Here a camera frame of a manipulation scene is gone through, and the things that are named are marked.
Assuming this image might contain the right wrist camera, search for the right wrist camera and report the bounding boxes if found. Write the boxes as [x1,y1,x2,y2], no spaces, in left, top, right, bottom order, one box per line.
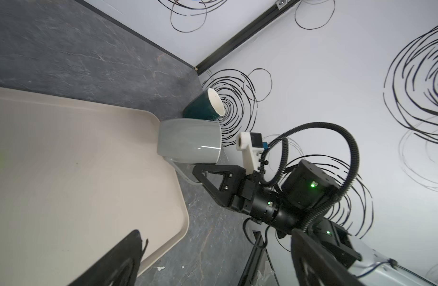
[236,132,267,175]

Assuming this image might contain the beige plastic tray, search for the beige plastic tray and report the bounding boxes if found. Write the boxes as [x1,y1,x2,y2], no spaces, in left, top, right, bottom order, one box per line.
[0,87,189,286]

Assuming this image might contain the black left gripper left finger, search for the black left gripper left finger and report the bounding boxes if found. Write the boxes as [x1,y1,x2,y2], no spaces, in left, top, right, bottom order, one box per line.
[70,230,149,286]

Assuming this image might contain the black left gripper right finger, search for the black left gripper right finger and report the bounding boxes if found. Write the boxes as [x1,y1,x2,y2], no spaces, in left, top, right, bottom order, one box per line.
[291,229,362,286]

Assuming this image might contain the grey mug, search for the grey mug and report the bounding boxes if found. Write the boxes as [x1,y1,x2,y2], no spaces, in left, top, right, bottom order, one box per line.
[157,118,222,185]

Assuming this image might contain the dark green mug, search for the dark green mug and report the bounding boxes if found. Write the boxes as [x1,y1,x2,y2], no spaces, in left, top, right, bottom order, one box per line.
[183,88,226,121]

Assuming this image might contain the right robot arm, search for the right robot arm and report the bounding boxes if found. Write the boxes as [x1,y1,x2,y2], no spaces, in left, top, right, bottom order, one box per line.
[193,122,438,286]

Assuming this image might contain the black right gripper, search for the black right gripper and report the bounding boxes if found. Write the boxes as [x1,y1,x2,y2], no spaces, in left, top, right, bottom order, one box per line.
[192,164,301,235]

